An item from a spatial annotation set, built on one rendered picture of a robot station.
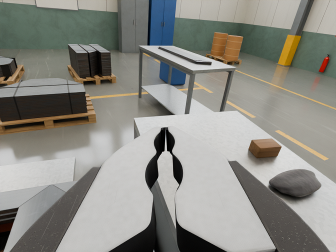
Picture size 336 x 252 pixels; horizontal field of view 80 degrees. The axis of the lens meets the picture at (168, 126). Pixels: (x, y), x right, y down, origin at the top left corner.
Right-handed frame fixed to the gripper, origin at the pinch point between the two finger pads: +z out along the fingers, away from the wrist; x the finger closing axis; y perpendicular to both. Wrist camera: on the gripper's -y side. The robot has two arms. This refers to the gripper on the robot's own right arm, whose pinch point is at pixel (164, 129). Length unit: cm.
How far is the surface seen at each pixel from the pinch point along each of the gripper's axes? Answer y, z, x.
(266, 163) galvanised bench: 46, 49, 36
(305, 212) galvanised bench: 46, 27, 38
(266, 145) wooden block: 41, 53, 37
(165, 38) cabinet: 89, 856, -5
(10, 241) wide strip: 52, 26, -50
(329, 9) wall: 15, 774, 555
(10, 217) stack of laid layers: 55, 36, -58
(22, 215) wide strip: 52, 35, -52
